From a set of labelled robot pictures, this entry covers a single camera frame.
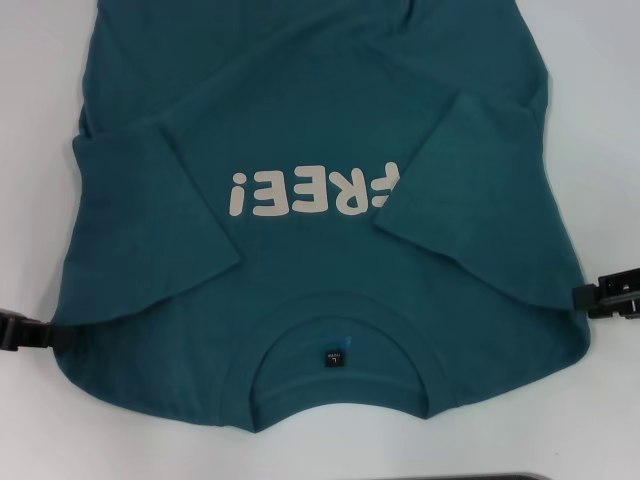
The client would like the teal t-shirt with FREE print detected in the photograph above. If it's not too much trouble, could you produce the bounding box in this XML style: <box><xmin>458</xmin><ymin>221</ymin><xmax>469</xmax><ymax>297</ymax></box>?
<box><xmin>52</xmin><ymin>0</ymin><xmax>596</xmax><ymax>432</ymax></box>

